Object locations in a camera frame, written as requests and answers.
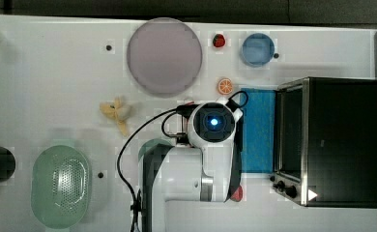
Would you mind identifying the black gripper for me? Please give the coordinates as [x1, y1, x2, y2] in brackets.
[177, 104, 197, 146]

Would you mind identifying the red felt ketchup bottle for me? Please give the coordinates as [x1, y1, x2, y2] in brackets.
[184, 98, 194, 105]

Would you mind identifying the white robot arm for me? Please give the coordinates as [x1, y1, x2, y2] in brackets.
[139, 100, 243, 232]

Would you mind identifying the black toaster oven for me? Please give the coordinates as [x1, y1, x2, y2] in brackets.
[271, 77, 377, 209]

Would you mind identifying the orange slice toy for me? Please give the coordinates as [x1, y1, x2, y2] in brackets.
[217, 78, 233, 95]

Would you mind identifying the green mug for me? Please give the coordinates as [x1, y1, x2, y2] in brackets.
[138, 138, 170, 160]

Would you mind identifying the grey round plate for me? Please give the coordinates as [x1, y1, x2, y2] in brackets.
[127, 17, 202, 98]

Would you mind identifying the peeled banana toy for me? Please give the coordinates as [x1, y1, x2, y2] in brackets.
[100, 97, 132, 136]

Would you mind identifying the red strawberry toy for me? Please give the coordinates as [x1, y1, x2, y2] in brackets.
[213, 34, 225, 48]

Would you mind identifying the blue round bowl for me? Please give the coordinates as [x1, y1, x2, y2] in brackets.
[241, 33, 275, 67]

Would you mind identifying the red round toy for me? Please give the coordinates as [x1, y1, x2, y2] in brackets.
[230, 187, 243, 202]

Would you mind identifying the green colander basket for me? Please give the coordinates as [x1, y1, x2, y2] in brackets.
[31, 142, 91, 232]

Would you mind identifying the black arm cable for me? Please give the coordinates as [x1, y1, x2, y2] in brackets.
[116, 107, 180, 232]

